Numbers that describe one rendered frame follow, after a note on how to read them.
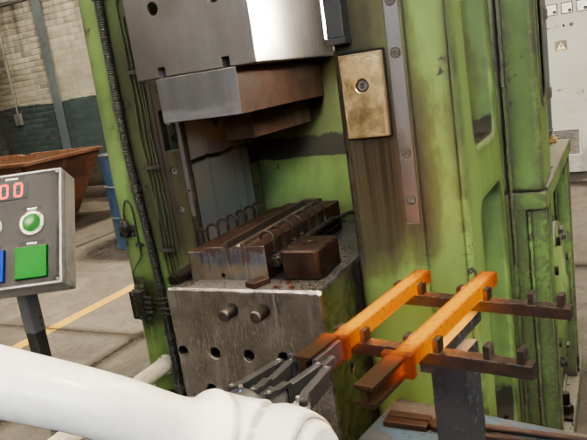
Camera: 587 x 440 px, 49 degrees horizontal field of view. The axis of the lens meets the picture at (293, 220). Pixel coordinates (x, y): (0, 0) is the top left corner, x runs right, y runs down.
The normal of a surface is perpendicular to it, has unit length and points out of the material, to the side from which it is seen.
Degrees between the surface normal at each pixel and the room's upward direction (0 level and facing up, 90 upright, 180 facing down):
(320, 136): 90
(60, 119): 90
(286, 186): 90
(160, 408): 55
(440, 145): 90
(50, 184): 60
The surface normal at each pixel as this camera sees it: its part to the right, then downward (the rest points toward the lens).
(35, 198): -0.09, -0.29
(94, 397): 0.20, -0.42
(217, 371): -0.43, 0.25
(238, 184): 0.89, -0.03
